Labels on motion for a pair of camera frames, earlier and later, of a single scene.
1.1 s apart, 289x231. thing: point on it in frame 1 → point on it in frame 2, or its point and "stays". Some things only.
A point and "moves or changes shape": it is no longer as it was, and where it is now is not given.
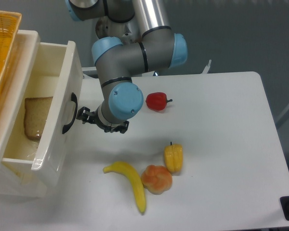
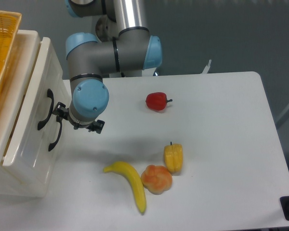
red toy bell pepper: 157,101 stays
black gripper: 85,116 → 62,113
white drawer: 41,121 moves or changes shape
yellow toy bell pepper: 173,157 stays
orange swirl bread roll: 156,179 stays
